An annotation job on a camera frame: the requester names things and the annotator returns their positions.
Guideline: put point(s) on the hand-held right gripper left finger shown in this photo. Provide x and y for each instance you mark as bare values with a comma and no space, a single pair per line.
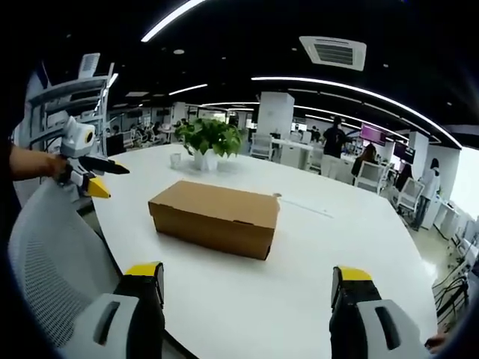
123,318

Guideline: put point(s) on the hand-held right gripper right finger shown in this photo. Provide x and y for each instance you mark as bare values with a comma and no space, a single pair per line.
359,318

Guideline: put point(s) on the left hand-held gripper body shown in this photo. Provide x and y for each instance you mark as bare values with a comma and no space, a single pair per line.
76,140

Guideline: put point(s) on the brown cardboard shoe box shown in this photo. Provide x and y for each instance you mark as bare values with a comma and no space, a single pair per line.
217,218

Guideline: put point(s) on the person's right hand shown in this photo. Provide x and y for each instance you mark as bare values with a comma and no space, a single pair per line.
438,341

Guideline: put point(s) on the white metal shelf rack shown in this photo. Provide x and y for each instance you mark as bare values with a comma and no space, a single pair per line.
69,104

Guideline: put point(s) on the white cup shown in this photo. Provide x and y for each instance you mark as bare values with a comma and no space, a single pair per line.
175,161

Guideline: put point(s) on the white mesh office chair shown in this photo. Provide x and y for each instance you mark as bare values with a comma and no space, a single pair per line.
56,265

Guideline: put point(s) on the green potted plant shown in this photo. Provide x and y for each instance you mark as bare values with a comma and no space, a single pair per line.
210,144

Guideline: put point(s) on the white square pillar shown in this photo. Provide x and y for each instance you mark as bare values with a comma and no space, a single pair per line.
275,114

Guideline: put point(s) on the white office desk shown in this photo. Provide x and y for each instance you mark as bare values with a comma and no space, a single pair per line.
295,149

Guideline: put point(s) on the ceiling air conditioner vent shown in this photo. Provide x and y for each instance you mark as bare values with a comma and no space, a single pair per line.
334,52

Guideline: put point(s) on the purple wall screen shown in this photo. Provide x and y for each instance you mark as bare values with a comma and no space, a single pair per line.
373,134

